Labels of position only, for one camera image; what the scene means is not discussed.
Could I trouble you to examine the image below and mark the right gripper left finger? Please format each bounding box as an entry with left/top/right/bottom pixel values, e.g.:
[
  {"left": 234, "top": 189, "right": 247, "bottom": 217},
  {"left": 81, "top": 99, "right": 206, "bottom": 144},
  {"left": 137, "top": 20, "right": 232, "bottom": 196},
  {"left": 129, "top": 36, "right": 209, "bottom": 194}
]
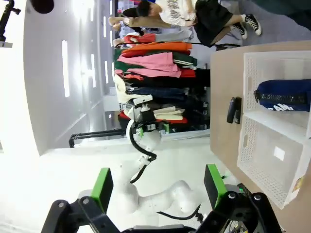
[{"left": 41, "top": 167, "right": 120, "bottom": 233}]

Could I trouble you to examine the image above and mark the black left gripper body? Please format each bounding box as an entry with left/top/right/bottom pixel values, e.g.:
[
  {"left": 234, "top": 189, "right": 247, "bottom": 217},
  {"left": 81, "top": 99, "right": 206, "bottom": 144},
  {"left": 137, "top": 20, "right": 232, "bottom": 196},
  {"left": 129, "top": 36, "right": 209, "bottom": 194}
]
[{"left": 140, "top": 109, "right": 163, "bottom": 134}]

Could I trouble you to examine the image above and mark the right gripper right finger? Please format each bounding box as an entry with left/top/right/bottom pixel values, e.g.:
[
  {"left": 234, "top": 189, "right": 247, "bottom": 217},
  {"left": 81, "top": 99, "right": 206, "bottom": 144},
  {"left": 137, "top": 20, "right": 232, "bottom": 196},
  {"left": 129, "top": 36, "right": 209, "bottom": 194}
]
[{"left": 196, "top": 164, "right": 284, "bottom": 233}]

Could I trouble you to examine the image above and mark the black stapler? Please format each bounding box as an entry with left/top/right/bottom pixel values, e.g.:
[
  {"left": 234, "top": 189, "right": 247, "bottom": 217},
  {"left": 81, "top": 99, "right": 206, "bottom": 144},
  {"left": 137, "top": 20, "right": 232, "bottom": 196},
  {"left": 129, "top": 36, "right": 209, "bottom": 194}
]
[{"left": 226, "top": 96, "right": 242, "bottom": 125}]

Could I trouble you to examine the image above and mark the navy campus pencil case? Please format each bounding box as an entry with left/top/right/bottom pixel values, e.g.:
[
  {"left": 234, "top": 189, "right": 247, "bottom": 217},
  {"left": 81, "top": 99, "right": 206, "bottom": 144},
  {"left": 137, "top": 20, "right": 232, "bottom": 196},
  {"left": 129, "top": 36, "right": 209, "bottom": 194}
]
[{"left": 253, "top": 79, "right": 311, "bottom": 113}]

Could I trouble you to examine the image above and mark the bright red garment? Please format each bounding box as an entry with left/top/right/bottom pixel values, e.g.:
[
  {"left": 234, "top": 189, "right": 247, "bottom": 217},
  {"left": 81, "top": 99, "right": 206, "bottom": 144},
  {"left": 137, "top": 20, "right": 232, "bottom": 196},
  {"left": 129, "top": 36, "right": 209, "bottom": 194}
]
[{"left": 118, "top": 111, "right": 189, "bottom": 127}]

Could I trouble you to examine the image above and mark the beige folded garment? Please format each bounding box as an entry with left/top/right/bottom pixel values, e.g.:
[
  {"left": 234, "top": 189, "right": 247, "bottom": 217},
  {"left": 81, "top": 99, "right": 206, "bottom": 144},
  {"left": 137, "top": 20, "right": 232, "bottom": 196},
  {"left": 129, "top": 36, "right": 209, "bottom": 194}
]
[{"left": 153, "top": 105, "right": 187, "bottom": 121}]

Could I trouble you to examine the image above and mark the navy plaid garment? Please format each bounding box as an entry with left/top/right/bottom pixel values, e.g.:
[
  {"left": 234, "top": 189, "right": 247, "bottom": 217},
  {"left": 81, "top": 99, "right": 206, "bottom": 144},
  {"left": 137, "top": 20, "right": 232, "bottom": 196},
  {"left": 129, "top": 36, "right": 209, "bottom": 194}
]
[{"left": 126, "top": 87, "right": 190, "bottom": 100}]

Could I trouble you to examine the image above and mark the cream garment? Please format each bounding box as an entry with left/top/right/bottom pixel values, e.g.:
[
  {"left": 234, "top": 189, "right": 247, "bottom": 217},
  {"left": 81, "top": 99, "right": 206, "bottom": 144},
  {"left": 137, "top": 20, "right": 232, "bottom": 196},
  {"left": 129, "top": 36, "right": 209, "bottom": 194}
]
[{"left": 113, "top": 74, "right": 137, "bottom": 105}]

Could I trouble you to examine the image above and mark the white perforated basket with sticker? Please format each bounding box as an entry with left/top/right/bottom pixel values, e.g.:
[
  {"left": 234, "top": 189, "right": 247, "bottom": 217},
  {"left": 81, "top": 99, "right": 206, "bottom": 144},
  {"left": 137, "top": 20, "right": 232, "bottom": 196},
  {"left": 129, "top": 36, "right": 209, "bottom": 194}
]
[{"left": 237, "top": 112, "right": 311, "bottom": 211}]

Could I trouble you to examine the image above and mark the dark green garment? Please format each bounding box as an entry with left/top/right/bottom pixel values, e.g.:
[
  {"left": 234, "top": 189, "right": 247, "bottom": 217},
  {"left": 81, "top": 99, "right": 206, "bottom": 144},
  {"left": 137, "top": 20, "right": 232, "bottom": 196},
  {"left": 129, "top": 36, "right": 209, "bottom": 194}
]
[{"left": 114, "top": 60, "right": 146, "bottom": 71}]

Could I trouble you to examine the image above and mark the green garment with stripes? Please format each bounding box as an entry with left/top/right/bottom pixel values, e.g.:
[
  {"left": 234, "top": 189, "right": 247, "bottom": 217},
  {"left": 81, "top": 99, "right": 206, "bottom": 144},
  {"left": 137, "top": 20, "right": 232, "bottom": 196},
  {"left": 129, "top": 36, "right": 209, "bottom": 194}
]
[{"left": 172, "top": 52, "right": 198, "bottom": 70}]

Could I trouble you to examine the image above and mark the white rectangular label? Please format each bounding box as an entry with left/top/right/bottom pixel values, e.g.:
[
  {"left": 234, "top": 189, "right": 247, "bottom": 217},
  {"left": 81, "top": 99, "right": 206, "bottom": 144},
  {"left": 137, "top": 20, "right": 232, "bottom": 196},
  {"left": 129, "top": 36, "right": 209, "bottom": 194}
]
[{"left": 274, "top": 145, "right": 286, "bottom": 161}]

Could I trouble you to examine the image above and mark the orange garment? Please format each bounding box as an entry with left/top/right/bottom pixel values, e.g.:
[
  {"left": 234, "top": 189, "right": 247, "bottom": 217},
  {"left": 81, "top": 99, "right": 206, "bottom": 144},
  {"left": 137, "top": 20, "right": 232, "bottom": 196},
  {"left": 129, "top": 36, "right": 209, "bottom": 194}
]
[{"left": 121, "top": 41, "right": 192, "bottom": 55}]

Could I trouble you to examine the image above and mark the yellow orange basket sticker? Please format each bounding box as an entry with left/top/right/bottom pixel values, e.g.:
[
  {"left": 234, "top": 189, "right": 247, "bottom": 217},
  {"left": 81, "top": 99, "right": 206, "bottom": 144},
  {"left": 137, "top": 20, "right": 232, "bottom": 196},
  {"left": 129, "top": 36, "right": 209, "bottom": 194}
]
[{"left": 293, "top": 176, "right": 306, "bottom": 192}]

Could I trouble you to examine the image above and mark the coral red garment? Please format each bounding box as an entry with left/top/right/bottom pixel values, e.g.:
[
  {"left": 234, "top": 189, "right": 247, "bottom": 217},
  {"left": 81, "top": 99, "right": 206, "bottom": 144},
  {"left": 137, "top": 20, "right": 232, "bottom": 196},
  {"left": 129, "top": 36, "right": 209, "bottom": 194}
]
[{"left": 123, "top": 33, "right": 156, "bottom": 44}]

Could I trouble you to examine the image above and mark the grey folded garment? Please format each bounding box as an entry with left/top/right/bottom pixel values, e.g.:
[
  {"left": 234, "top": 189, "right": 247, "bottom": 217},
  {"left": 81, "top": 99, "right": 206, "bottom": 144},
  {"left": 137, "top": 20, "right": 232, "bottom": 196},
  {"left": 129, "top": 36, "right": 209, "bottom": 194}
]
[{"left": 154, "top": 29, "right": 194, "bottom": 42}]

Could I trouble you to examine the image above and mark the seated person in black skirt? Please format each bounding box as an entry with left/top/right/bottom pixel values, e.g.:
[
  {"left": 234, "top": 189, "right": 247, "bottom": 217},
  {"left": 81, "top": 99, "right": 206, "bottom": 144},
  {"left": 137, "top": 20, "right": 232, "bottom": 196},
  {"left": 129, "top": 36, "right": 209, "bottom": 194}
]
[{"left": 122, "top": 0, "right": 246, "bottom": 48}]

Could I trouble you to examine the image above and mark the black white sneaker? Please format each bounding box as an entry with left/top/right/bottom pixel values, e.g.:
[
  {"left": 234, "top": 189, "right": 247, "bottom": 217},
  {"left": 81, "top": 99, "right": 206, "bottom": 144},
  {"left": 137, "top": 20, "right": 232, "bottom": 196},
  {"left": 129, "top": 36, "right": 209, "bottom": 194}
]
[
  {"left": 242, "top": 13, "right": 263, "bottom": 36},
  {"left": 232, "top": 23, "right": 248, "bottom": 40}
]

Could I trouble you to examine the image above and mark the white perforated plastic basket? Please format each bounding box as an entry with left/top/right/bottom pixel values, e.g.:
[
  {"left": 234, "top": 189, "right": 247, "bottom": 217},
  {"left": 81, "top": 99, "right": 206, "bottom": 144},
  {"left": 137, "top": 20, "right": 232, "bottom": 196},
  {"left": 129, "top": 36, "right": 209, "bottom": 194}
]
[{"left": 242, "top": 50, "right": 311, "bottom": 115}]

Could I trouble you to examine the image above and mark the black dome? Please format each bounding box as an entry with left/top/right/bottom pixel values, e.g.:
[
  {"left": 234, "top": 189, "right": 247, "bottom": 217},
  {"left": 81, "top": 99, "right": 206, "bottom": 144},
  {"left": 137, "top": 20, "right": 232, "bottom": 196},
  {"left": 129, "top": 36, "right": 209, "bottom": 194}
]
[{"left": 29, "top": 0, "right": 55, "bottom": 14}]

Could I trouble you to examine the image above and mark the person in dark fleece jacket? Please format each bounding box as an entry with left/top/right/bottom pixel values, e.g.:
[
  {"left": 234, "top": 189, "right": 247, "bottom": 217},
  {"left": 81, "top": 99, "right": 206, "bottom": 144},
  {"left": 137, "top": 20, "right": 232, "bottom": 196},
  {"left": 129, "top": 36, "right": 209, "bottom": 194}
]
[{"left": 252, "top": 0, "right": 311, "bottom": 28}]

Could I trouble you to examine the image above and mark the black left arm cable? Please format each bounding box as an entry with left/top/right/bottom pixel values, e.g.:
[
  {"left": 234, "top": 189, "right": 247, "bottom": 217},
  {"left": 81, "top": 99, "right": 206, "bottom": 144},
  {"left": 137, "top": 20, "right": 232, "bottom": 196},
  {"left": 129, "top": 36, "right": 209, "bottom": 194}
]
[{"left": 128, "top": 121, "right": 157, "bottom": 184}]

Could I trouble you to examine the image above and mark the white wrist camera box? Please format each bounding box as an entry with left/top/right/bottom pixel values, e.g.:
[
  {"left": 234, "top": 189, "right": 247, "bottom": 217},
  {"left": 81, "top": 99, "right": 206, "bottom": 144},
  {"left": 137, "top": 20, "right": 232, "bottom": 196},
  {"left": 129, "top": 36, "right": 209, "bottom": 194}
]
[{"left": 134, "top": 94, "right": 154, "bottom": 106}]

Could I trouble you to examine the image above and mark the black clothes rack frame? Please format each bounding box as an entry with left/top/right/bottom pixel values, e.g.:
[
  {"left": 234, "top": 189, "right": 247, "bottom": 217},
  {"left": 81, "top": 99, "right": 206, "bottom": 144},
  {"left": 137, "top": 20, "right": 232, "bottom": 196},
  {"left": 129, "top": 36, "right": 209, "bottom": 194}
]
[{"left": 69, "top": 128, "right": 127, "bottom": 148}]

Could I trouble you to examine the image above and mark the thin black cable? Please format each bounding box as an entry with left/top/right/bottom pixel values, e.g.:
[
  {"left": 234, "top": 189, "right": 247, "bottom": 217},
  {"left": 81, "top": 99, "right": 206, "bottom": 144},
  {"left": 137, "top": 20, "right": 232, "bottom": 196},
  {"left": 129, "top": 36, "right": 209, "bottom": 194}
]
[{"left": 157, "top": 204, "right": 202, "bottom": 220}]

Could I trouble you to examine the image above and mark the black camera on tripod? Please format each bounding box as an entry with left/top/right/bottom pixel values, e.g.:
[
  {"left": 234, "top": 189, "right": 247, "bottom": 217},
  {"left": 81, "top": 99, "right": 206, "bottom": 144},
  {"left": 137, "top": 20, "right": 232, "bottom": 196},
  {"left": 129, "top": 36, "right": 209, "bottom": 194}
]
[{"left": 0, "top": 0, "right": 22, "bottom": 48}]

